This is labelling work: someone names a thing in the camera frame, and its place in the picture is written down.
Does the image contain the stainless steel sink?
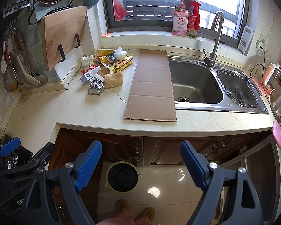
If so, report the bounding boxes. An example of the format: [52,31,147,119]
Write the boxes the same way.
[168,55,268,114]

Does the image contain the dark green snack packet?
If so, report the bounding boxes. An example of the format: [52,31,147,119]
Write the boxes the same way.
[106,52,117,65]

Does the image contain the pink electric kettle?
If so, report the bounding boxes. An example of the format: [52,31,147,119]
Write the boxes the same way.
[260,62,281,97]

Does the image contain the crumpled silver foil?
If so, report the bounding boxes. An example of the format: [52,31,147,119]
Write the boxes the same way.
[87,78,105,95]

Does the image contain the steel kitchen faucet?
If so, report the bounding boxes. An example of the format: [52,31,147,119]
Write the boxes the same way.
[202,10,225,69]

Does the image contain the left yellow slipper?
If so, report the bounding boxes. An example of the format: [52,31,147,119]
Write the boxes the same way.
[115,199,130,212]

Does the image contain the white small carton box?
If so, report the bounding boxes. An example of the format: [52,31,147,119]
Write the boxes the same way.
[80,66,104,85]

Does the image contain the red snack wrapper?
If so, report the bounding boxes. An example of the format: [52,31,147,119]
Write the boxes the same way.
[81,68,91,74]

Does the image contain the pink dish soap bottle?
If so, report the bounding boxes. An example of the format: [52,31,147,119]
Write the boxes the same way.
[172,0,189,37]

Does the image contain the yellow paper box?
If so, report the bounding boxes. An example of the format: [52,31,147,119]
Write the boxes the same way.
[97,48,115,57]

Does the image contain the crumpled white paper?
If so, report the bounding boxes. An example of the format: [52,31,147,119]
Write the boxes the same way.
[81,55,94,68]

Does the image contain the crumpled white plastic bag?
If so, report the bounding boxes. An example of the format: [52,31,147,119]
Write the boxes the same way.
[114,47,127,60]

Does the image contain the yellow red spice box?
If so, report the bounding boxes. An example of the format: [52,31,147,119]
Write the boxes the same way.
[111,55,133,74]

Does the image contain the brown wooden cabinet door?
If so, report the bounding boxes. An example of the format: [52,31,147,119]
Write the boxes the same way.
[49,128,143,222]

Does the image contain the brown cardboard sheet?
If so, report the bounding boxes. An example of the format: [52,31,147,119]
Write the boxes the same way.
[124,49,177,122]

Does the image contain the ornate metal cabinet handle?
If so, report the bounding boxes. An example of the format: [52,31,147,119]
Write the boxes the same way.
[133,141,143,163]

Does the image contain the red spray cleaner bottle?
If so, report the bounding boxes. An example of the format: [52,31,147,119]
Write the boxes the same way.
[186,1,201,39]

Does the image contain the beige loofah sponge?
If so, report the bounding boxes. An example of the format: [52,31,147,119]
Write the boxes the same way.
[104,72,124,89]

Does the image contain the right yellow slipper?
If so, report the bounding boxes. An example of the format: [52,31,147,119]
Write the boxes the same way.
[138,207,156,221]

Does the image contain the yellow slipper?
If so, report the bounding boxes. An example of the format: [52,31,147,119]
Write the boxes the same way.
[115,199,130,212]
[138,207,156,221]

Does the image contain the pink suction hook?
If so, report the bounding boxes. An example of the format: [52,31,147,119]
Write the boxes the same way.
[272,121,281,149]

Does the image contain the pink trouser legs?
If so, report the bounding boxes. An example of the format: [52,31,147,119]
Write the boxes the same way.
[97,209,153,225]

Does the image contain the wooden cutting board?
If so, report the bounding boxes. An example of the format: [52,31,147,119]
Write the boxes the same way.
[41,6,87,71]

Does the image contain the crushed brown paper cup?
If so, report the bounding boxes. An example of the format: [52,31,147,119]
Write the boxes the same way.
[98,66,113,77]

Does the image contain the hanging steel strainer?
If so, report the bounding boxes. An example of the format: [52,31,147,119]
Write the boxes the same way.
[1,51,18,92]

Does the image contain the yellow rimmed trash bin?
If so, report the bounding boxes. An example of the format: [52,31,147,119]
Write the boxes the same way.
[105,161,140,193]

